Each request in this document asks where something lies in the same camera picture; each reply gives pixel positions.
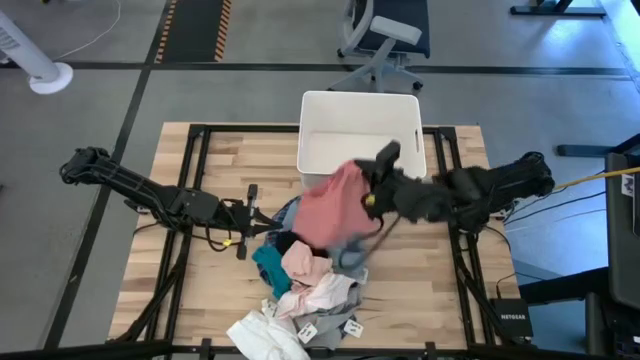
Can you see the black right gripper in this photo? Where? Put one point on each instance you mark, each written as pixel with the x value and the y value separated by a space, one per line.
pixel 387 195

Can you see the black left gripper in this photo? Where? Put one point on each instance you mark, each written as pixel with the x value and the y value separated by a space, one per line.
pixel 235 217

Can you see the blue plaid shirt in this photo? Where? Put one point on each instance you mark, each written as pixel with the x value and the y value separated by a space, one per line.
pixel 286 215

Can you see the teal garment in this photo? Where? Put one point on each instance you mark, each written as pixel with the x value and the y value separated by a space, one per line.
pixel 272 267

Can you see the salmon pink garment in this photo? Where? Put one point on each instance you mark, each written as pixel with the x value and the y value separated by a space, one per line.
pixel 330 205

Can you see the light pink garment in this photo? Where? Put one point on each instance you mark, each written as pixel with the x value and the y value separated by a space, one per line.
pixel 302 262

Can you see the pale pinkish white garment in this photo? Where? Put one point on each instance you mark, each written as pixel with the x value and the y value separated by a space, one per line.
pixel 320 295

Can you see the blue denim garment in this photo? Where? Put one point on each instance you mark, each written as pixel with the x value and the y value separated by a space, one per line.
pixel 347 257

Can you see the grey garment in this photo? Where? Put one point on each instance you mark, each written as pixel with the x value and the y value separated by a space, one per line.
pixel 330 322

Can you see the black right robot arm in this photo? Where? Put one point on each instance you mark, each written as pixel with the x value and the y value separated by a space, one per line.
pixel 500 185

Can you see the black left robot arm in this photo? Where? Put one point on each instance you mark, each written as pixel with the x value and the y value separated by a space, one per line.
pixel 125 182

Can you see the white plastic bin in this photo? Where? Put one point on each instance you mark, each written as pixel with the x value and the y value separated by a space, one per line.
pixel 350 120

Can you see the white paper clothing tag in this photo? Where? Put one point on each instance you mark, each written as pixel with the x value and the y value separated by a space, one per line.
pixel 353 328
pixel 270 308
pixel 307 333

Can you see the grey blue office chair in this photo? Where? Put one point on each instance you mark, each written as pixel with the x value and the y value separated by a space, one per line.
pixel 395 30

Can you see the hazard striped floor mat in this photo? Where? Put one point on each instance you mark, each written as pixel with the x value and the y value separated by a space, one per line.
pixel 192 30

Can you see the black desk foot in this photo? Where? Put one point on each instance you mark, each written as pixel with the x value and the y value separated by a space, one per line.
pixel 550 10

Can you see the black desk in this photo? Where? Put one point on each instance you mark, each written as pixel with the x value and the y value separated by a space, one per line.
pixel 622 240

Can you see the black metal table frame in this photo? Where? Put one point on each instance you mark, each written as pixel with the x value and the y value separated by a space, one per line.
pixel 280 128

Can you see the black Netgear switch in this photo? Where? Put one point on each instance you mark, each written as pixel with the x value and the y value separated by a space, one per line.
pixel 511 317

